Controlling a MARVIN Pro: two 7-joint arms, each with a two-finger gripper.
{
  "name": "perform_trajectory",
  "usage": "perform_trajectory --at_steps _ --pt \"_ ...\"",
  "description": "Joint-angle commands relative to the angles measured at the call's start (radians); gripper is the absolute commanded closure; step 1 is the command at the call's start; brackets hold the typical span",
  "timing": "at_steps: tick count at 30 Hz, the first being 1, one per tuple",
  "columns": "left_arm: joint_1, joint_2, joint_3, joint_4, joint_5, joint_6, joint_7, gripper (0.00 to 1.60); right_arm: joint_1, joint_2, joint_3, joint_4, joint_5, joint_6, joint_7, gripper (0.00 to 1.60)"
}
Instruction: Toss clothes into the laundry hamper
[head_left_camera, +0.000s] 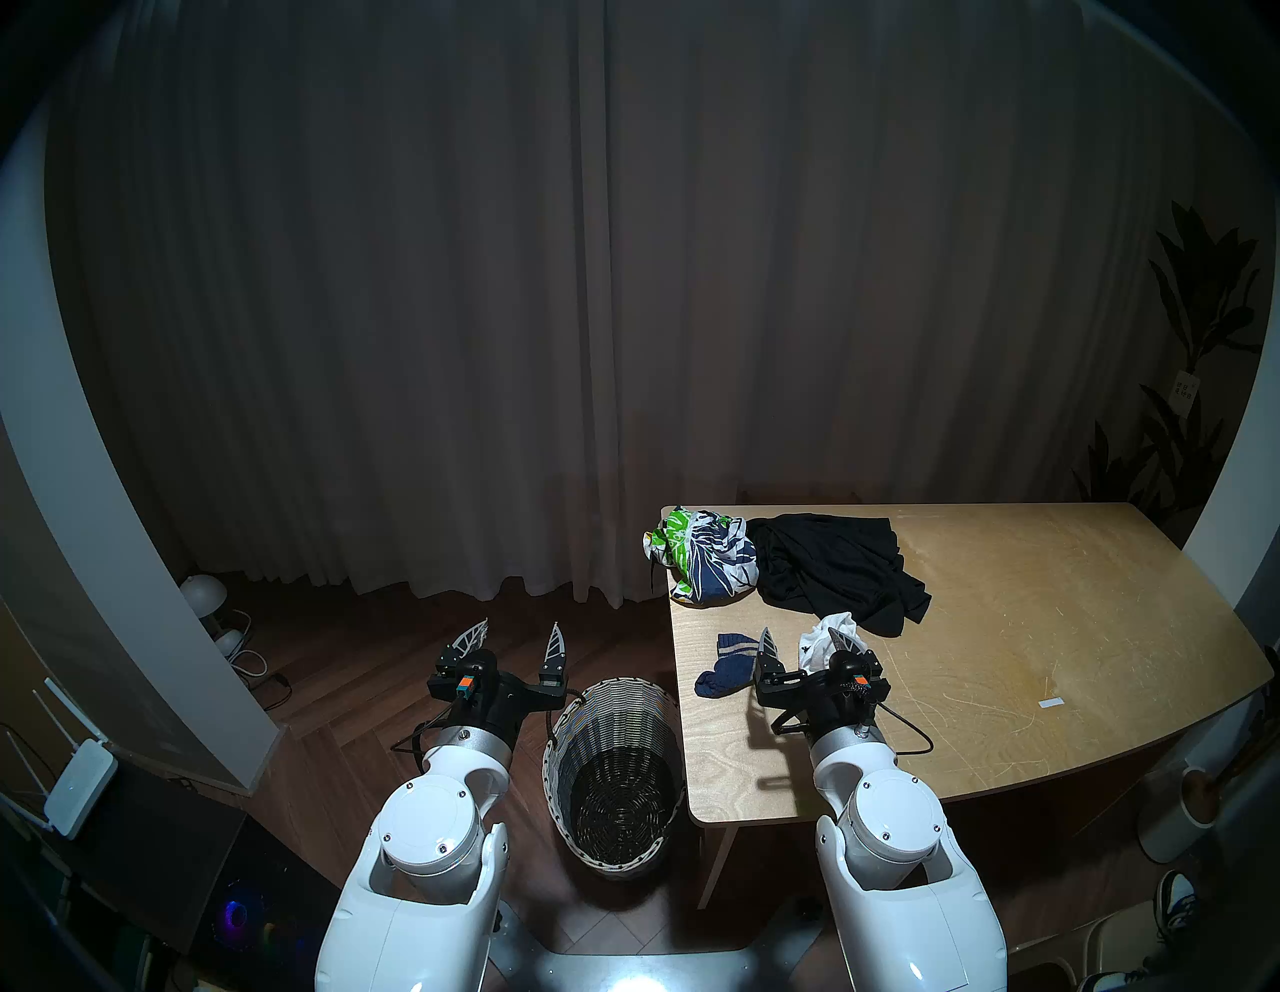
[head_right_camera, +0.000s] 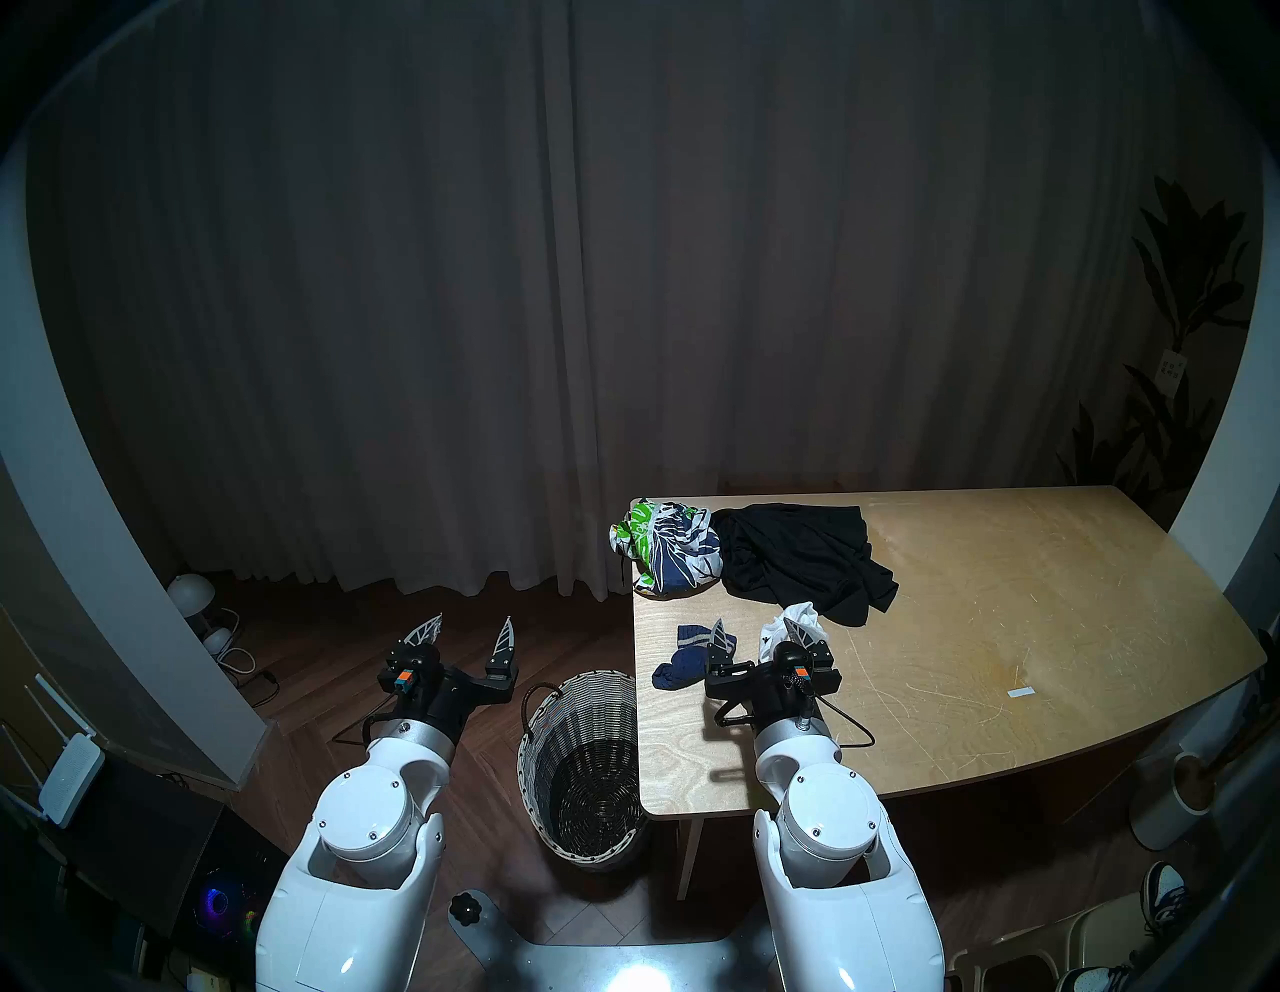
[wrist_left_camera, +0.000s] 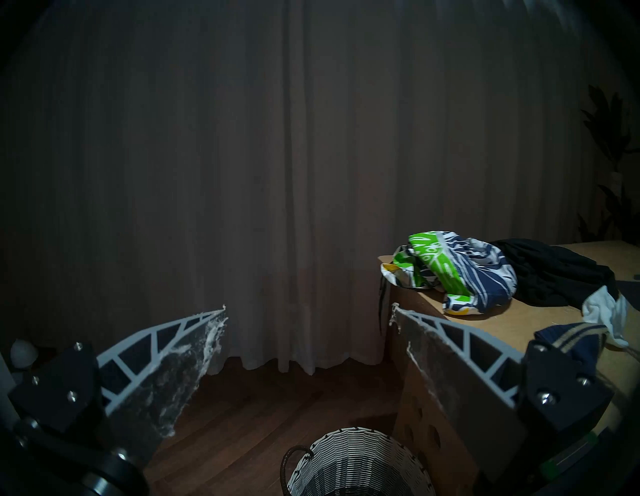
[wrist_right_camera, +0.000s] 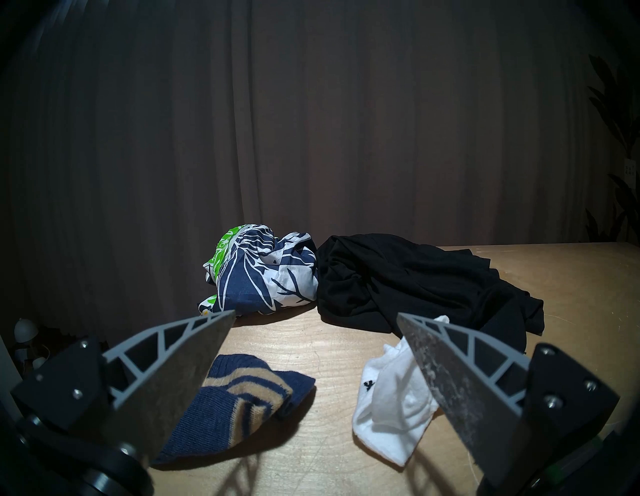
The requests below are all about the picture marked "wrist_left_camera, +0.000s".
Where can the green navy leaf-print garment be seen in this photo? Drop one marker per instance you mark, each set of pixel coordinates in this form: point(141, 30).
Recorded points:
point(465, 275)

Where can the woven wicker laundry hamper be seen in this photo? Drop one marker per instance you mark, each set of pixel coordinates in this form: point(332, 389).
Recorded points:
point(355, 465)

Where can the small white cloth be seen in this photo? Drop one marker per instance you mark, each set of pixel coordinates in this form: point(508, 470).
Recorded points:
point(607, 310)

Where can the navy garment with tan stripes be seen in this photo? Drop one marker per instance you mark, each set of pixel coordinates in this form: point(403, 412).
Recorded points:
point(575, 342)

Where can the grey pleated curtain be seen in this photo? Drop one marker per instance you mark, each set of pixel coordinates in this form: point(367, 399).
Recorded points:
point(250, 175)

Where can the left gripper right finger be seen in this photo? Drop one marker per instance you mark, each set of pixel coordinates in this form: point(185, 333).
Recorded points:
point(470, 400)

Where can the black garment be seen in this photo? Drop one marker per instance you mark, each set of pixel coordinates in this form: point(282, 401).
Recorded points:
point(550, 275)

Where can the tall leafy potted plant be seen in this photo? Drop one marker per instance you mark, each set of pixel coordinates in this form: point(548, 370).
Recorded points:
point(612, 135)

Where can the white mushroom lamp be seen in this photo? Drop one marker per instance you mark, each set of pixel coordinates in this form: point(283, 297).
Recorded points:
point(22, 353)

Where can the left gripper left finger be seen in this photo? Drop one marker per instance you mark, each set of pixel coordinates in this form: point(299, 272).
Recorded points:
point(135, 390)

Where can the light wooden table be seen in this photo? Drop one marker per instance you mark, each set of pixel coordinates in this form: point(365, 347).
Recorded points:
point(540, 320)

